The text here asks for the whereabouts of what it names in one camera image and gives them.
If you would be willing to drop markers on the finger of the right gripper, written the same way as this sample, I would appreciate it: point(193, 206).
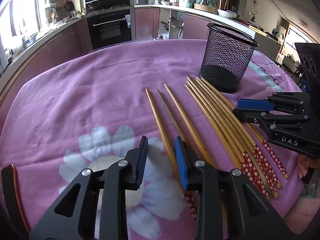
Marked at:
point(264, 118)
point(286, 102)

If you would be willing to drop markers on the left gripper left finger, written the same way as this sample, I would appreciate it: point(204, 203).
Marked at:
point(95, 199)

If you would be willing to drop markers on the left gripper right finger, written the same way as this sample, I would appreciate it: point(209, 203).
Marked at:
point(249, 215)

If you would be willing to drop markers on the bamboo chopstick five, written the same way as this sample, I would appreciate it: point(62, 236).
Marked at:
point(222, 127)

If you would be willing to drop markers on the bamboo chopstick three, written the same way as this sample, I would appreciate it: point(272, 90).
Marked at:
point(194, 134)

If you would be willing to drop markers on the dark bamboo chopstick two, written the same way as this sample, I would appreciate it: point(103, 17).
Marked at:
point(174, 121)

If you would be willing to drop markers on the bamboo chopstick one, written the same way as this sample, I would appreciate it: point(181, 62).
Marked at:
point(166, 142)

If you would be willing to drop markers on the black mesh utensil holder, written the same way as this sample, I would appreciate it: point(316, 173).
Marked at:
point(226, 57)

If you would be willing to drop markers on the pink floral tablecloth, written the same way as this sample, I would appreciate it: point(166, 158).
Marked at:
point(88, 112)

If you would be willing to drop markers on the black built-in oven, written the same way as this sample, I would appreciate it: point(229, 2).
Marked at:
point(110, 28)

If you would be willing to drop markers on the black range hood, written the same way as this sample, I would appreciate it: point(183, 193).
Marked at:
point(99, 5)

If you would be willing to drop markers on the black camera box right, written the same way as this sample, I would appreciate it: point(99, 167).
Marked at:
point(309, 57)

